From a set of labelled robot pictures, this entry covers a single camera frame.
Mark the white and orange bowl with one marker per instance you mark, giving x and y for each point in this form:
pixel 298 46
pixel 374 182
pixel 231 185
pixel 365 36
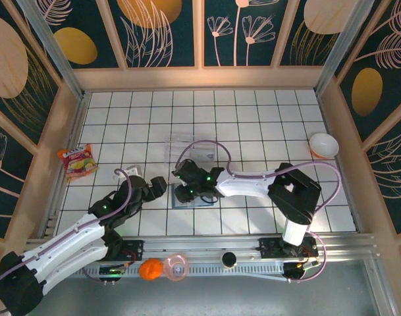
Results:
pixel 323 145

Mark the aluminium frame post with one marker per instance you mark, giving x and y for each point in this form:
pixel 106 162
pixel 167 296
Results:
pixel 53 49
pixel 341 49

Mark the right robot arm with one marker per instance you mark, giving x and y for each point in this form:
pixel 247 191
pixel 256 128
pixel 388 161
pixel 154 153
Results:
pixel 243 186

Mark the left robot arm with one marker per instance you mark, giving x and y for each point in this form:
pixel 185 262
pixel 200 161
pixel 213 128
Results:
pixel 71 243

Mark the clear acrylic card stand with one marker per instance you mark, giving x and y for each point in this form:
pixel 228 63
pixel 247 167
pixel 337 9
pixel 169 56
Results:
pixel 177 148

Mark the orange ball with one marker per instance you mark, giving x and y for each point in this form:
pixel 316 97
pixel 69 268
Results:
pixel 150 269

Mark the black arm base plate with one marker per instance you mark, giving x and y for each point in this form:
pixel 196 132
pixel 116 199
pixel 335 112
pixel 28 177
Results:
pixel 269 248
pixel 134 247

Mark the red snack packet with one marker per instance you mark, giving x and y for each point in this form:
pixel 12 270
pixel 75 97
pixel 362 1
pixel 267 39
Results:
pixel 76 163

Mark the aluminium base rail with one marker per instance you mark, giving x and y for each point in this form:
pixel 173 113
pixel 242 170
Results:
pixel 200 245

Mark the black and white cup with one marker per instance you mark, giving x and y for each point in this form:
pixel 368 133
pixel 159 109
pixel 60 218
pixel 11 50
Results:
pixel 229 259

